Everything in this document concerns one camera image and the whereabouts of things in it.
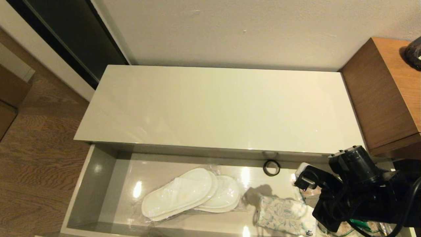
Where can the snack bag with green label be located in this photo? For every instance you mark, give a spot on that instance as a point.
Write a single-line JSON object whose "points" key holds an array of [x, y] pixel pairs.
{"points": [[361, 227]]}

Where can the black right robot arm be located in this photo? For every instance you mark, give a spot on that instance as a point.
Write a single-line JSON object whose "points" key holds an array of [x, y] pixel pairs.
{"points": [[368, 171]]}

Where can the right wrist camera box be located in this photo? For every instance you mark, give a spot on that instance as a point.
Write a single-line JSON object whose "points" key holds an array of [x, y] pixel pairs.
{"points": [[312, 179]]}

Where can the white slippers in plastic bag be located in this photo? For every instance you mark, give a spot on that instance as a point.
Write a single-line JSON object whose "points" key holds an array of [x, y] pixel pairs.
{"points": [[184, 194]]}

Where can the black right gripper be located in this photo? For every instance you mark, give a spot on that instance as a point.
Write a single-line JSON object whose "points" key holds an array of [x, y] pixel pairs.
{"points": [[330, 212]]}

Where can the dark sliding door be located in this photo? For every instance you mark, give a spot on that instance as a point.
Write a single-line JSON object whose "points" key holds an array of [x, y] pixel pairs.
{"points": [[75, 39]]}

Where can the tissue pack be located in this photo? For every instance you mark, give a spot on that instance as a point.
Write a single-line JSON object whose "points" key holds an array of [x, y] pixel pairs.
{"points": [[283, 215]]}

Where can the brown wooden side cabinet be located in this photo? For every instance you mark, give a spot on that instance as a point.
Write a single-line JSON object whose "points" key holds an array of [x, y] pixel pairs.
{"points": [[384, 98]]}

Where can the dark round ornament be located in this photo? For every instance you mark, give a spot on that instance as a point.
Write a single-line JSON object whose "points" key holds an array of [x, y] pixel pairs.
{"points": [[413, 54]]}

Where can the brown wooden furniture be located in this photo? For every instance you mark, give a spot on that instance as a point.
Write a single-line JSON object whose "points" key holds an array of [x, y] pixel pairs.
{"points": [[10, 89]]}

